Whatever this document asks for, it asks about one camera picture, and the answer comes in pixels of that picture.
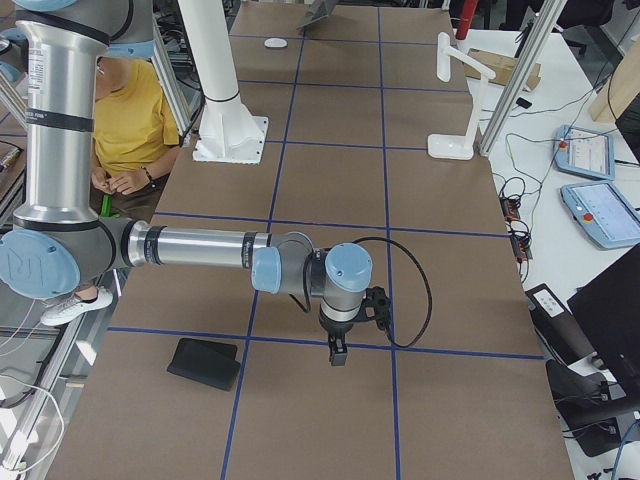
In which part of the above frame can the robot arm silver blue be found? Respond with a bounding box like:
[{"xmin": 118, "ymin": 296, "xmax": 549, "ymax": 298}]
[{"xmin": 1, "ymin": 1, "xmax": 373, "ymax": 366}]

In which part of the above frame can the blue teach pendant near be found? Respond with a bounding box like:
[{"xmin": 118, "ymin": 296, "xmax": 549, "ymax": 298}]
[{"xmin": 560, "ymin": 180, "xmax": 639, "ymax": 249}]

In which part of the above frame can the white desk lamp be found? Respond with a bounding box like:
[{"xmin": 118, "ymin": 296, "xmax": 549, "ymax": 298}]
[{"xmin": 426, "ymin": 31, "xmax": 497, "ymax": 161}]

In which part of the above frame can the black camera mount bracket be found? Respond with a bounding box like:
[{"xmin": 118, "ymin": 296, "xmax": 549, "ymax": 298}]
[{"xmin": 359, "ymin": 286, "xmax": 391, "ymax": 333}]

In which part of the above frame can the blue teach pendant far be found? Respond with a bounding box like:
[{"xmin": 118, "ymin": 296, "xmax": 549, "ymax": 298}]
[{"xmin": 553, "ymin": 124, "xmax": 615, "ymax": 180}]

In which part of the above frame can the cardboard box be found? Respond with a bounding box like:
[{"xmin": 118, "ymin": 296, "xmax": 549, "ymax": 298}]
[{"xmin": 468, "ymin": 49, "xmax": 541, "ymax": 91}]

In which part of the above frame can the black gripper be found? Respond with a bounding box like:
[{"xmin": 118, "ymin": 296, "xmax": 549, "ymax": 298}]
[{"xmin": 322, "ymin": 319, "xmax": 353, "ymax": 367}]

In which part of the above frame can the person in yellow shirt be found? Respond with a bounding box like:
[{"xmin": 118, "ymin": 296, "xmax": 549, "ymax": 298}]
[{"xmin": 39, "ymin": 56, "xmax": 181, "ymax": 327}]

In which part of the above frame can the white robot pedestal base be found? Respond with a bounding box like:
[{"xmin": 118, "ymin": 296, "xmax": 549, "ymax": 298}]
[{"xmin": 179, "ymin": 0, "xmax": 269, "ymax": 165}]

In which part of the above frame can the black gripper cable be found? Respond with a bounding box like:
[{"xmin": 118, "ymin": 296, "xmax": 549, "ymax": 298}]
[{"xmin": 289, "ymin": 236, "xmax": 433, "ymax": 349}]

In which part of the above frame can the white computer mouse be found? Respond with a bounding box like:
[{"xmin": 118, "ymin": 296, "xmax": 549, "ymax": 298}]
[{"xmin": 264, "ymin": 37, "xmax": 288, "ymax": 49}]

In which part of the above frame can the blue teach pendant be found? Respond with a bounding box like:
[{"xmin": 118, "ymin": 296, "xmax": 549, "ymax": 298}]
[
  {"xmin": 560, "ymin": 180, "xmax": 639, "ymax": 249},
  {"xmin": 553, "ymin": 124, "xmax": 615, "ymax": 180}
]

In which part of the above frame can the aluminium frame post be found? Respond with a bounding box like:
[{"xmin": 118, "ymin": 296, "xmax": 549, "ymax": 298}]
[{"xmin": 478, "ymin": 0, "xmax": 567, "ymax": 157}]

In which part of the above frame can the black monitor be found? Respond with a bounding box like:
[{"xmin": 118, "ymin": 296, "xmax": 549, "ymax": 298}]
[{"xmin": 568, "ymin": 246, "xmax": 639, "ymax": 389}]

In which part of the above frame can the silver laptop black keyboard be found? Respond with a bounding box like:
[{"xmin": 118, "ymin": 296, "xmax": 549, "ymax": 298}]
[{"xmin": 297, "ymin": 0, "xmax": 338, "ymax": 31}]

